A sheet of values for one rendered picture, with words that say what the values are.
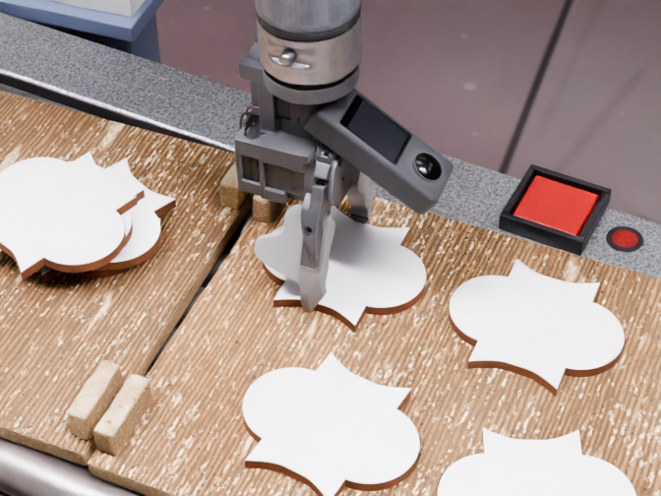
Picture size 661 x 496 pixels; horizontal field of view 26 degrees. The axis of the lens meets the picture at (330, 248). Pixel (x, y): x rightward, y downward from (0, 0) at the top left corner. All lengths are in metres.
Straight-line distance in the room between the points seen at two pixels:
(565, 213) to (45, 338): 0.46
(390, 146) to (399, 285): 0.15
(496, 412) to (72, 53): 0.61
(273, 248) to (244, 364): 0.09
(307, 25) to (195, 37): 2.04
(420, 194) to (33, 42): 0.56
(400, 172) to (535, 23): 2.04
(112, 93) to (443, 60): 1.62
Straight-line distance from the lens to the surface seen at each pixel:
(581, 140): 2.79
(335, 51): 1.01
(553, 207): 1.27
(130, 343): 1.14
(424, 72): 2.92
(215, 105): 1.38
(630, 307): 1.18
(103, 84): 1.42
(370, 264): 1.18
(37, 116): 1.36
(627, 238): 1.27
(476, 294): 1.16
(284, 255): 1.12
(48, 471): 1.09
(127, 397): 1.07
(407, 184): 1.06
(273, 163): 1.08
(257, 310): 1.16
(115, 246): 1.16
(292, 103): 1.07
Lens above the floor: 1.78
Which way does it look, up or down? 45 degrees down
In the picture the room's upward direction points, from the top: straight up
